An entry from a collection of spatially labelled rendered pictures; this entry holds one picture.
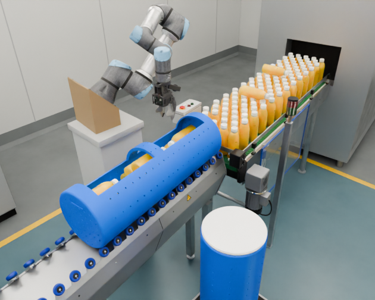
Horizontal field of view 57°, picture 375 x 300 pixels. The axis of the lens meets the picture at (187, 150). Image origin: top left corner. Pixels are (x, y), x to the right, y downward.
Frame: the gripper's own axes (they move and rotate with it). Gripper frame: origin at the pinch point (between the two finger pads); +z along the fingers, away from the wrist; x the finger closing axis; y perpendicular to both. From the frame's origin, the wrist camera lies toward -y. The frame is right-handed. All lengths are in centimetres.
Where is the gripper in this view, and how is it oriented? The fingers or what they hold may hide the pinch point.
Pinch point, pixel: (168, 115)
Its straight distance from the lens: 179.5
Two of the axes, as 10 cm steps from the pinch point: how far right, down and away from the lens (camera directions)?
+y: -6.0, 4.4, -6.7
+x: 8.0, 3.2, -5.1
